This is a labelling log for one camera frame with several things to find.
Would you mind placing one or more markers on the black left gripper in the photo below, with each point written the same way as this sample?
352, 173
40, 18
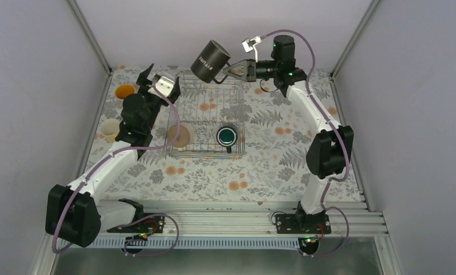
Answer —
142, 79

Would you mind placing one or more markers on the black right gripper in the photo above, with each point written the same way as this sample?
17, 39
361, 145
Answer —
251, 67

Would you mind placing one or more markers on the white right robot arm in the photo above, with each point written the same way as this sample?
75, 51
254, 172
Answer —
329, 153

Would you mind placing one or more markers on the beige cup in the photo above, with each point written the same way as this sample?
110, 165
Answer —
185, 137

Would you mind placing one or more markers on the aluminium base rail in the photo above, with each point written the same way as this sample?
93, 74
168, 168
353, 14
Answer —
253, 219

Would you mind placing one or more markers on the aluminium frame post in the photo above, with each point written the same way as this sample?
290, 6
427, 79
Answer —
364, 21
91, 39

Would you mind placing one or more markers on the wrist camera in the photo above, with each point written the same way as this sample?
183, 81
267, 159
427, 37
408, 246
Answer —
249, 45
164, 85

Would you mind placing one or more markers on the aluminium frame post right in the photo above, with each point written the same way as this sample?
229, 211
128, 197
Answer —
364, 21

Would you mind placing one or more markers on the yellow mug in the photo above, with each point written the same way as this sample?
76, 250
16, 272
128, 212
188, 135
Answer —
110, 128

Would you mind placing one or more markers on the dark teal mug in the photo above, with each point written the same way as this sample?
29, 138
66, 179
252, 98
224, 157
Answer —
227, 136

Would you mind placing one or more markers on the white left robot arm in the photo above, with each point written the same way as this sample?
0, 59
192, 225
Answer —
74, 212

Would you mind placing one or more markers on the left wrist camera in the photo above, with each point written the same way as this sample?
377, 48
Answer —
164, 85

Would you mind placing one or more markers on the white floral mug orange inside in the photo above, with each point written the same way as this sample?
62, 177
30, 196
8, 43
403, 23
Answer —
124, 91

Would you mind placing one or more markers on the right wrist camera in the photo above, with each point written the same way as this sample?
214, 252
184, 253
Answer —
249, 45

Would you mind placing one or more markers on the metal wire dish rack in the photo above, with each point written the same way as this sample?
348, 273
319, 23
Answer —
208, 107

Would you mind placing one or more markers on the black mug with white text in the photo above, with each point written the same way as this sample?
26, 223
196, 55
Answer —
210, 62

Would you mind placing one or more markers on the white slotted cable duct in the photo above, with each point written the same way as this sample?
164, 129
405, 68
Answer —
283, 243

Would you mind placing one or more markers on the aluminium frame post left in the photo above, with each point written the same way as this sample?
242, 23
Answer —
91, 39

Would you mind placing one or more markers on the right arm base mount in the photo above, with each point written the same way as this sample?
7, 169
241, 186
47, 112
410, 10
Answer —
313, 227

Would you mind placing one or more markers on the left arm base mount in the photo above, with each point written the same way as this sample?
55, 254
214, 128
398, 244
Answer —
140, 226

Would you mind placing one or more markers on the floral patterned table mat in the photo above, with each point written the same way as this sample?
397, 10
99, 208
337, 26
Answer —
250, 144

